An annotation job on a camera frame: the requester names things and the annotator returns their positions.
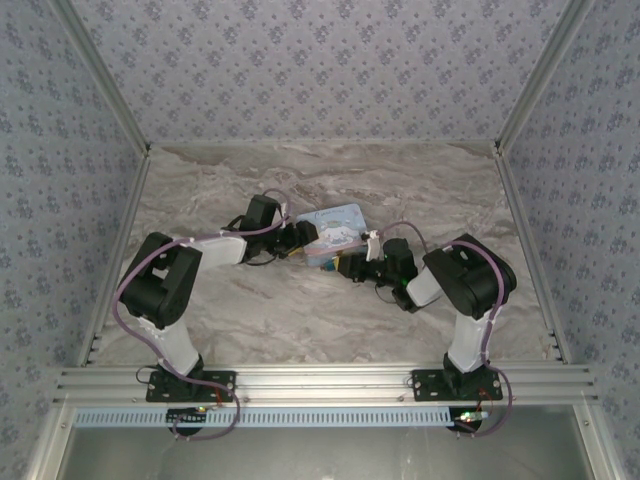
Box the small controller board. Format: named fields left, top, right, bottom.
left=449, top=407, right=490, bottom=435

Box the steel sheet panel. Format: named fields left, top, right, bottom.
left=59, top=427, right=596, bottom=480

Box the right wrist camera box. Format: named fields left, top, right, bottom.
left=363, top=228, right=382, bottom=262

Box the aluminium back floor rail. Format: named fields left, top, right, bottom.
left=148, top=140, right=499, bottom=149

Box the aluminium front rail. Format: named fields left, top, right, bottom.
left=53, top=363, right=600, bottom=405

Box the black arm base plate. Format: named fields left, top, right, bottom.
left=146, top=368, right=238, bottom=404
left=410, top=368, right=504, bottom=404

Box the aluminium side floor rail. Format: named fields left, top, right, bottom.
left=493, top=148, right=572, bottom=365
left=74, top=149, right=153, bottom=369

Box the grey slotted cable duct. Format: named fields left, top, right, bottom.
left=73, top=407, right=571, bottom=430

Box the aluminium corner post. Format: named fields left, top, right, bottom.
left=49, top=0, right=153, bottom=157
left=493, top=0, right=600, bottom=156

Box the aluminium lower frame rail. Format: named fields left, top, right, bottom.
left=572, top=403, right=619, bottom=480
left=22, top=403, right=76, bottom=480

